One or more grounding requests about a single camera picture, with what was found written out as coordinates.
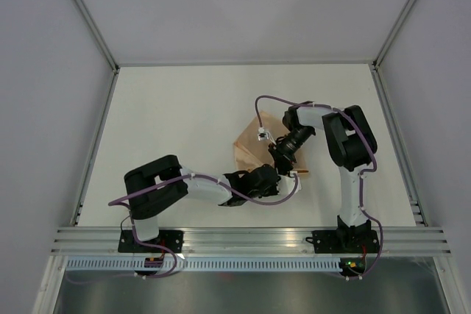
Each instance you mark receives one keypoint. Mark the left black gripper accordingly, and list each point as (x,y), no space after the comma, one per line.
(274,190)

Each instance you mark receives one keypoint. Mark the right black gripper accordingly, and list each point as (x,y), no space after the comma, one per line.
(282,165)

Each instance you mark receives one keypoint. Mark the peach cloth napkin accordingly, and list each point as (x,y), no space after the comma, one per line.
(250,152)

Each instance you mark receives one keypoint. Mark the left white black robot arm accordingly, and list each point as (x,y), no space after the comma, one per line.
(165,181)

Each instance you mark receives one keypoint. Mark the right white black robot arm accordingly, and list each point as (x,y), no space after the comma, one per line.
(351,146)

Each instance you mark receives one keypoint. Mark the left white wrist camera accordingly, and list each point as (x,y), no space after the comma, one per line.
(289,185)

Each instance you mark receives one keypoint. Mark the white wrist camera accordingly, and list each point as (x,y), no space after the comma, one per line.
(264,134)
(289,185)

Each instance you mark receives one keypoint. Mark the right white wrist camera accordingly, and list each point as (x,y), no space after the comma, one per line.
(264,134)

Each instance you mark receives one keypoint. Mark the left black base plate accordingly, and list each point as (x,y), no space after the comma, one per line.
(170,239)

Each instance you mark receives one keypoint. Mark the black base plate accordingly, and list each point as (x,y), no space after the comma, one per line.
(170,239)
(342,242)

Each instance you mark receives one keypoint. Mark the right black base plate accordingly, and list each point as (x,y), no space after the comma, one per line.
(342,242)

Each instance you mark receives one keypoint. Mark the right side aluminium rail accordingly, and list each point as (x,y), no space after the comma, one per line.
(399,147)

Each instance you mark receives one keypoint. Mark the aluminium rail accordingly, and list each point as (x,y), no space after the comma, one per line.
(399,147)
(413,241)
(89,163)

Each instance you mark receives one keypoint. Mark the right aluminium frame post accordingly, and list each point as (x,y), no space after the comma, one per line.
(398,24)

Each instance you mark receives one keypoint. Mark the aluminium frame post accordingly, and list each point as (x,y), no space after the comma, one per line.
(398,24)
(96,34)

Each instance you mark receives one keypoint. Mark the white slotted cable duct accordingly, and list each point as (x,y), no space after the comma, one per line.
(288,264)

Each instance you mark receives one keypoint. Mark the left side aluminium rail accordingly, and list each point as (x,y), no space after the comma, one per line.
(89,163)

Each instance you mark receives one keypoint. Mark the front aluminium rail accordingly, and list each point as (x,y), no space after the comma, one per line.
(413,241)

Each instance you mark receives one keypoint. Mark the left aluminium frame post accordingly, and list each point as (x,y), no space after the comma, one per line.
(96,34)

